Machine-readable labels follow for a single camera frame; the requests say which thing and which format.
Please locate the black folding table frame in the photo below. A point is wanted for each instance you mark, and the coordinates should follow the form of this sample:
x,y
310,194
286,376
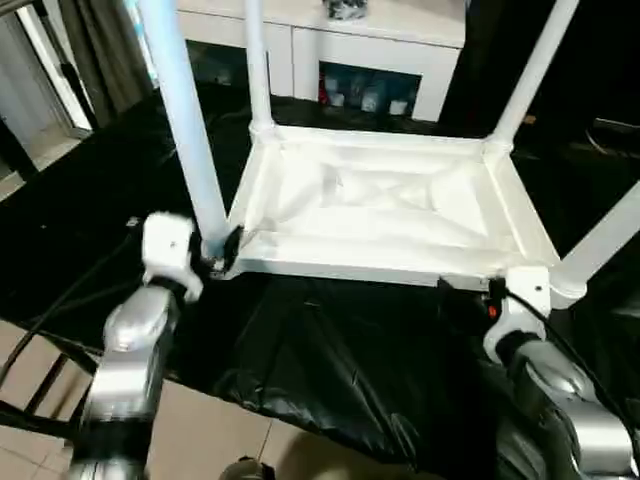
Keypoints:
x,y
45,380

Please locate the white plastic table top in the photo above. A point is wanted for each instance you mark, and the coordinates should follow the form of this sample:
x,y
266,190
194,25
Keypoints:
x,y
375,240

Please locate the black and white stand pole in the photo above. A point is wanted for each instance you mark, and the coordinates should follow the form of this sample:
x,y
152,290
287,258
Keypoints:
x,y
75,95

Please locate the grey speckled ornament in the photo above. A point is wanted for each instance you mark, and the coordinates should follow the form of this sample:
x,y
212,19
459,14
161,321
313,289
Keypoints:
x,y
345,7

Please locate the long black bar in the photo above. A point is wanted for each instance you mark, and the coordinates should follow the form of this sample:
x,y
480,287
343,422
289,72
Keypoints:
x,y
620,126

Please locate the white cabinet with glass doors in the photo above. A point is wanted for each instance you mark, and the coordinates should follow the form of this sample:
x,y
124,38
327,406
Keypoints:
x,y
375,50

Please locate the white cup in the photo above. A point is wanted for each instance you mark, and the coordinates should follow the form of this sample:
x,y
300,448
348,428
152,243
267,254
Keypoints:
x,y
369,102
337,98
398,106

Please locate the dark brown rounded object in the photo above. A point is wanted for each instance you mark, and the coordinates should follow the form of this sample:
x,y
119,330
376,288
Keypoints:
x,y
250,470

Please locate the small tan tag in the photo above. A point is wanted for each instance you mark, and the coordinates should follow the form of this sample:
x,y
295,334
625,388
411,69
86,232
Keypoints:
x,y
529,120

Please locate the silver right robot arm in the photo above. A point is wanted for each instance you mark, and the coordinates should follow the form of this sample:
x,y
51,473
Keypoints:
x,y
575,400

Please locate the white plastic table leg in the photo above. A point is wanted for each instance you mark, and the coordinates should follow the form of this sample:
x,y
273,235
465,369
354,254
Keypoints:
x,y
530,75
185,125
257,60
600,240

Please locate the black mat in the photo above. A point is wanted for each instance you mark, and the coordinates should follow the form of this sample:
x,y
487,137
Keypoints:
x,y
325,350

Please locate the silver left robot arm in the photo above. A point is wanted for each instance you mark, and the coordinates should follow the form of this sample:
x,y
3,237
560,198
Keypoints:
x,y
135,330

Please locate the grey curtain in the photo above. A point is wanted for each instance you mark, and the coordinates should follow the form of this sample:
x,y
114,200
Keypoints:
x,y
100,60

